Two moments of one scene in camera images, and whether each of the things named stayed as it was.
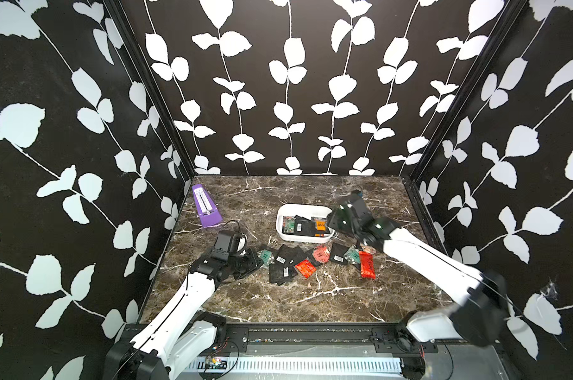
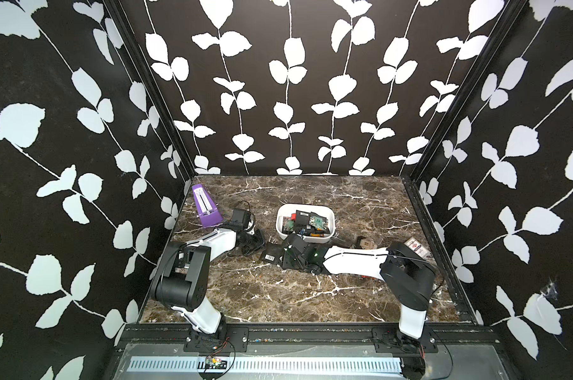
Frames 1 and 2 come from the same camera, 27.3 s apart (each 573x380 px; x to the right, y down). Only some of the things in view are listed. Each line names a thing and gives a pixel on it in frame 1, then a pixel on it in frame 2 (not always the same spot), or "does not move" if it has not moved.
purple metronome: (206, 208) does not move
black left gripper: (255, 261) → (259, 242)
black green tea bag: (288, 224) does not move
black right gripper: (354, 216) → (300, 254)
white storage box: (304, 222) does not move
